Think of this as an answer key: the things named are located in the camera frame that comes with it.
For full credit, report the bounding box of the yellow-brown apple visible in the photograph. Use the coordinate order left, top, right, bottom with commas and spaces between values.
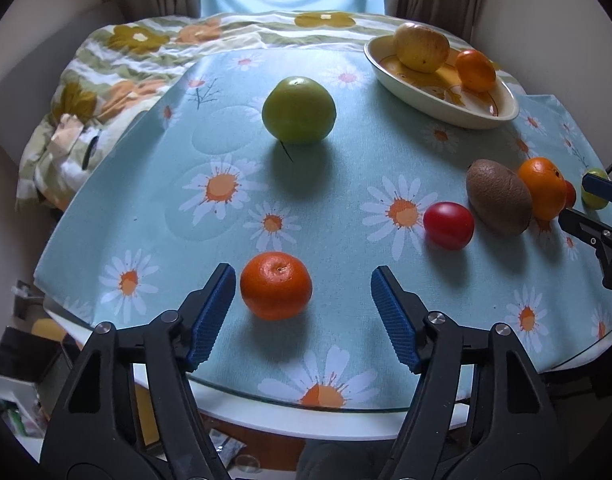
393, 23, 451, 73

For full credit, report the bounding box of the striped floral blanket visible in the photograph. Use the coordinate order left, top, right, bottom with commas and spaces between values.
15, 10, 527, 211

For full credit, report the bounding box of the large green apple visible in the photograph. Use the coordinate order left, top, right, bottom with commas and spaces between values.
262, 76, 337, 145

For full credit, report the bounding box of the white padded headboard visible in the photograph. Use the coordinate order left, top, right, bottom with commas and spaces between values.
0, 2, 128, 161

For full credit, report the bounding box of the cream oval bowl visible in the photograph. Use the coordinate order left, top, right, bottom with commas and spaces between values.
363, 35, 521, 130

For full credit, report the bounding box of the brown kiwi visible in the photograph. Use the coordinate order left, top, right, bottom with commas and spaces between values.
466, 159, 533, 237

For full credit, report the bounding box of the round orange mandarin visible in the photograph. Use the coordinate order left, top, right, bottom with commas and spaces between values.
240, 251, 313, 321

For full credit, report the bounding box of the small green fruit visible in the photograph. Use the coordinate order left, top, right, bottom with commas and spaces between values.
581, 169, 611, 210

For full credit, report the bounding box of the small orange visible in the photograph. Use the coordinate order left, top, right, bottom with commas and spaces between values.
455, 49, 497, 93

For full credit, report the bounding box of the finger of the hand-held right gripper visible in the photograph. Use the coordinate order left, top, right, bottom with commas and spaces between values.
558, 207, 612, 293
582, 174, 612, 206

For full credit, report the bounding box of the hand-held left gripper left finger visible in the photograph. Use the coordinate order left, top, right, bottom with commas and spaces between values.
40, 262, 237, 480

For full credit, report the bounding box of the orange with dark stem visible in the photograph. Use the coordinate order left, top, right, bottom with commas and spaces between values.
517, 157, 568, 222

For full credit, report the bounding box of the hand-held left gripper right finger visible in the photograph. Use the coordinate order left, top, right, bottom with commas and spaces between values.
370, 265, 569, 480

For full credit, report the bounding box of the blue daisy tablecloth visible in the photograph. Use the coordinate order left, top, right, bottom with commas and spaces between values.
33, 47, 612, 411

